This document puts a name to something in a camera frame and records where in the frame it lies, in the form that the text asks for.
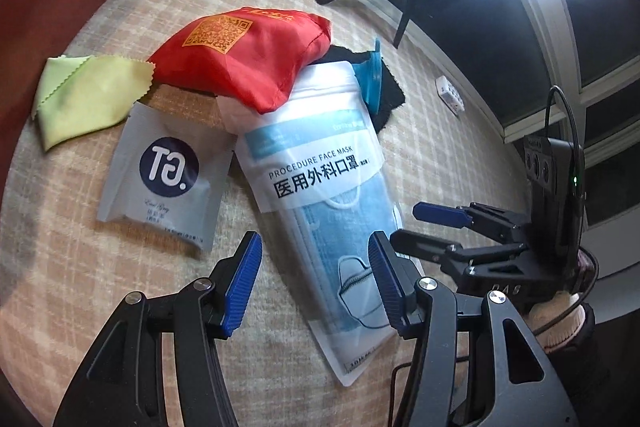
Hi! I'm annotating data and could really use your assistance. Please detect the blue face mask pack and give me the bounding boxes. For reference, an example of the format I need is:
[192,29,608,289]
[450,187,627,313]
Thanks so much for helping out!
[235,61,405,374]

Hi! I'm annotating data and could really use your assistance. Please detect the red folded fabric pouch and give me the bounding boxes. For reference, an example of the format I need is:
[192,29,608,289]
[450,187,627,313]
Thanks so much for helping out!
[146,7,333,114]

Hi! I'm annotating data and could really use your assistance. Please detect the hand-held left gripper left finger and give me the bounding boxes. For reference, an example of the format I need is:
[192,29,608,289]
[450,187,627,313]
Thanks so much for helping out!
[50,231,265,427]

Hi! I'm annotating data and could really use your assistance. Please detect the grey round-logo sachet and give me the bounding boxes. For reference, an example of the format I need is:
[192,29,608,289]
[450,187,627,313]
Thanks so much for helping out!
[96,103,236,254]

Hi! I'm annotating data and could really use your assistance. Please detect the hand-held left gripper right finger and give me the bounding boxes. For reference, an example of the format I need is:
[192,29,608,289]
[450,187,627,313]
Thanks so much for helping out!
[367,231,577,427]

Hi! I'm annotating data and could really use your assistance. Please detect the window frame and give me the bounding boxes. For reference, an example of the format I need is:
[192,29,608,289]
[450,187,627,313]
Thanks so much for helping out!
[515,0,640,323]

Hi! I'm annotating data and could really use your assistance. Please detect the yellow-green cleaning cloth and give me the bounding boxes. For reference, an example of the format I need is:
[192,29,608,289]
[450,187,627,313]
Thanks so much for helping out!
[31,55,156,152]

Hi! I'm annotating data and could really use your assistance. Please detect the thin black cable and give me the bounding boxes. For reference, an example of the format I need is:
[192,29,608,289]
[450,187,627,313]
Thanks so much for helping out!
[389,347,471,427]

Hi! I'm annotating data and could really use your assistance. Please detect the black cloth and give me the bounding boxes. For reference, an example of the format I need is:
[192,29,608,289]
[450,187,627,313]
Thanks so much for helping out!
[320,46,407,132]

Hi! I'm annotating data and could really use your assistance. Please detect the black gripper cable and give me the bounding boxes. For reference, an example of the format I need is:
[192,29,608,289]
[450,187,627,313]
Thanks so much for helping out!
[542,85,587,308]

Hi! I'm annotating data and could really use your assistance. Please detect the beige plaid tablecloth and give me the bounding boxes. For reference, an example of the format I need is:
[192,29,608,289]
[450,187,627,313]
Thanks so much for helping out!
[0,0,543,427]

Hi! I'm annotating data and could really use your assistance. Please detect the person's right hand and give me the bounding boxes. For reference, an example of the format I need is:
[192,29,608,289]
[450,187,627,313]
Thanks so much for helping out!
[522,289,589,352]

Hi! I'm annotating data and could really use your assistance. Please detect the white power strip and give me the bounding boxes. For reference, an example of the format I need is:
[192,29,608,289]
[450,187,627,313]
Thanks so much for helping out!
[435,76,466,114]

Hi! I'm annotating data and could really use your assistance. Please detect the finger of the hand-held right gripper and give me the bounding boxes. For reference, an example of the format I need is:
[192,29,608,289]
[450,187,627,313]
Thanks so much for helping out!
[389,229,483,279]
[412,201,534,249]

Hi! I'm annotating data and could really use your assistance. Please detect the blue silicone suction cup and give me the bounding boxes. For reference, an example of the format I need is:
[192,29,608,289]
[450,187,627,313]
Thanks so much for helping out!
[350,38,386,114]

